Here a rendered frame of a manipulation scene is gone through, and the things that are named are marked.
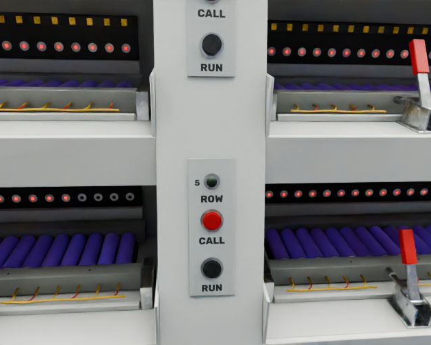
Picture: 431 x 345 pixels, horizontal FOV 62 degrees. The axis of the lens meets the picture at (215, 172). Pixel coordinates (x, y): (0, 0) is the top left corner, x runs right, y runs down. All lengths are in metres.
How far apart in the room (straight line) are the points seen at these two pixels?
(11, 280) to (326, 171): 0.33
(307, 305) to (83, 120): 0.29
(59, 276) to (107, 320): 0.07
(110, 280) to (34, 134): 0.17
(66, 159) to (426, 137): 0.32
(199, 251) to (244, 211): 0.05
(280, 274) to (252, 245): 0.10
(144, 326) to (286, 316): 0.14
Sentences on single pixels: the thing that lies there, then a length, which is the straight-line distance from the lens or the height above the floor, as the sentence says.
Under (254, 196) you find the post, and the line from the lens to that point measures 0.32.
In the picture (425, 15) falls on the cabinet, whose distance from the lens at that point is 0.64.
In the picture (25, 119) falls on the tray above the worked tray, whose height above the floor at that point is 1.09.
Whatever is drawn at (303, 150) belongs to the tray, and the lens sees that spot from 0.33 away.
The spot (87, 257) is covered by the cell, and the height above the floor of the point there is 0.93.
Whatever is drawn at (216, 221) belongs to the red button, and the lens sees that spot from 0.31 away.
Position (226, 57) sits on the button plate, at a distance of 0.31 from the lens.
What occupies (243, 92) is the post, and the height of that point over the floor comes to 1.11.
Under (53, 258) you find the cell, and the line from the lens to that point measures 0.46.
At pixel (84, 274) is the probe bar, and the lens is 0.42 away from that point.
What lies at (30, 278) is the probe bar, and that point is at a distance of 0.43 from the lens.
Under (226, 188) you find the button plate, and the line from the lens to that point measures 0.31.
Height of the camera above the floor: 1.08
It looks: 6 degrees down
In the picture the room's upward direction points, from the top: straight up
